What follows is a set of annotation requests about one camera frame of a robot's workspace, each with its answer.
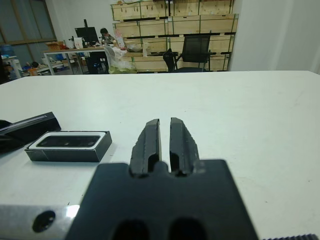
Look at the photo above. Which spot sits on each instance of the brown cardboard box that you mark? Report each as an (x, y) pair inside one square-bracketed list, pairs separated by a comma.
[(53, 46)]

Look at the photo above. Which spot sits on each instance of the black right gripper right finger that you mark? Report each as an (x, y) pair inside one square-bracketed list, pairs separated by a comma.
[(182, 150)]

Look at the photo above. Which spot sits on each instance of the black computer monitor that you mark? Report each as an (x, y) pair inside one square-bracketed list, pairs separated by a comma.
[(86, 33)]

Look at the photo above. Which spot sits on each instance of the black flat panel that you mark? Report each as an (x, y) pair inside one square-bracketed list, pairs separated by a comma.
[(1, 72)]

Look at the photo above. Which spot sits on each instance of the white frame wooden desk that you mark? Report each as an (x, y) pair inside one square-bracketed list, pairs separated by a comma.
[(72, 50)]

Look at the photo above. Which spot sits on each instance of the seated person at desk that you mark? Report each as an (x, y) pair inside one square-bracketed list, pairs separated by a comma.
[(107, 37)]

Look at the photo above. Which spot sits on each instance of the yellow-green plastic bag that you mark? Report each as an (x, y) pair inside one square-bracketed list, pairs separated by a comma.
[(121, 70)]

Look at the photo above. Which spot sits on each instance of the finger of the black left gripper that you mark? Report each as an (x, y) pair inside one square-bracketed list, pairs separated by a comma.
[(5, 142)]

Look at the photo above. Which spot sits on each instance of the brown frame window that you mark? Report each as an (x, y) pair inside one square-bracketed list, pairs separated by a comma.
[(25, 20)]

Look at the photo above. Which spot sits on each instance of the black computer tower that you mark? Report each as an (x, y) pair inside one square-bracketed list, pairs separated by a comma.
[(96, 62)]

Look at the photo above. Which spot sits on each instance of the blue water bottle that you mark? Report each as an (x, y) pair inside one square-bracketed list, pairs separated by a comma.
[(6, 50)]

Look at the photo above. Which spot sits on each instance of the white water dispenser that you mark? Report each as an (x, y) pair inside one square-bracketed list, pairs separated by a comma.
[(12, 67)]

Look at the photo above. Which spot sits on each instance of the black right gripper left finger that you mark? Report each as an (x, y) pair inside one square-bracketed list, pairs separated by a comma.
[(146, 150)]

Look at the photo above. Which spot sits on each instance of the wooden crate stack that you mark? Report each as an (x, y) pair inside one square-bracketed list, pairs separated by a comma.
[(155, 25)]

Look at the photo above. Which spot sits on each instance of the white plastic bag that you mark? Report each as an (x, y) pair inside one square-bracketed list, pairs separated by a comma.
[(116, 56)]

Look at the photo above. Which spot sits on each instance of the pink white carton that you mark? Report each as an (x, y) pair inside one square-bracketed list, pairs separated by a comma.
[(119, 40)]

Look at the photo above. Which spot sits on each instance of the black mesh office chair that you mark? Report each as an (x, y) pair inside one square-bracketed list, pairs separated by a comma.
[(195, 46)]

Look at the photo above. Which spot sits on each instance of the black box lid with print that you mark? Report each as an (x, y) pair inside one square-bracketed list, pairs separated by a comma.
[(40, 125)]

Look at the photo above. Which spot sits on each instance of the black box base white insert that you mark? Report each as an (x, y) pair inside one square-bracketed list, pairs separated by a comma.
[(70, 156)]

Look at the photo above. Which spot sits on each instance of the white carton with red print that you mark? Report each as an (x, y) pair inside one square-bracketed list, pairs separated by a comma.
[(78, 43)]

